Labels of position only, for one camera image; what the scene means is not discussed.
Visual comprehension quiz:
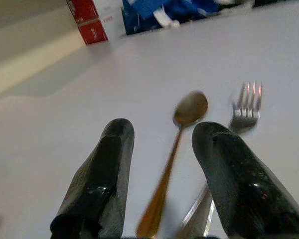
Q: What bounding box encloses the silver metal fork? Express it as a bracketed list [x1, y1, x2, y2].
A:
[178, 81, 264, 239]

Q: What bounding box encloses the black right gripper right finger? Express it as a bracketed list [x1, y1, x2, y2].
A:
[191, 121, 299, 239]

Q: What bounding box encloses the red and white cardboard box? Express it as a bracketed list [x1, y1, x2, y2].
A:
[66, 0, 127, 46]

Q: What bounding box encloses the gold metal spoon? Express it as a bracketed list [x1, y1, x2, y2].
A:
[136, 91, 209, 239]

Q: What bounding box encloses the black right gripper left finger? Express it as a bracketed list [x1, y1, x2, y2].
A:
[49, 118, 136, 239]

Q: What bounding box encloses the blue plastic bag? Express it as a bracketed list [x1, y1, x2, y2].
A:
[121, 0, 221, 35]

